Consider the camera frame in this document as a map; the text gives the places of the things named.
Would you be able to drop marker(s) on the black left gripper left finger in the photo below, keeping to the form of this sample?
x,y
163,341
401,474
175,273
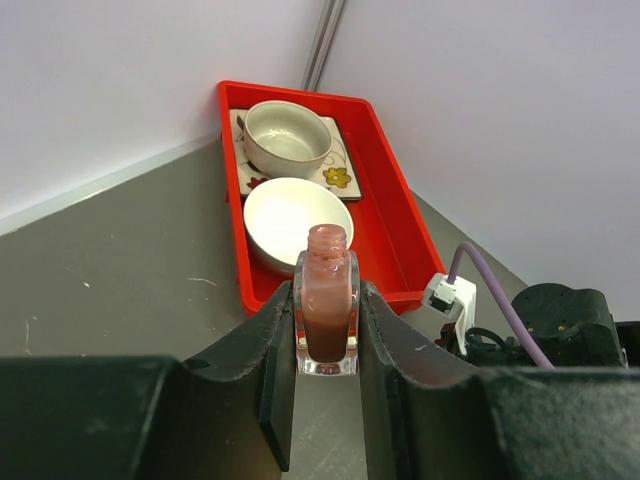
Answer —
x,y
224,413

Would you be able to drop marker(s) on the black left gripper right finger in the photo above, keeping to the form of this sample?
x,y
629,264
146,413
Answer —
x,y
429,415

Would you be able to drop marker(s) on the pink nail polish bottle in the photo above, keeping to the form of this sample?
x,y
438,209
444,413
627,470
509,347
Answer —
x,y
326,302

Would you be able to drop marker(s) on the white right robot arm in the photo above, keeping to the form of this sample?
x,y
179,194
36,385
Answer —
x,y
573,328

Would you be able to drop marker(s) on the red plastic bin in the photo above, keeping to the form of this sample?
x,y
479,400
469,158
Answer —
x,y
393,245

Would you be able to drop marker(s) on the white tape roll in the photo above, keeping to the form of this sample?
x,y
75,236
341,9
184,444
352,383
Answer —
x,y
279,213

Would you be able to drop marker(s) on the square floral saucer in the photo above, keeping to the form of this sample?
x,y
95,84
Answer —
x,y
337,173

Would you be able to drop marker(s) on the beige ceramic cup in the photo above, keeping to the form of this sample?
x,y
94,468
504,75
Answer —
x,y
285,139

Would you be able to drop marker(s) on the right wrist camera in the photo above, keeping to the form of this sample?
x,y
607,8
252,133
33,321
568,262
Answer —
x,y
457,301

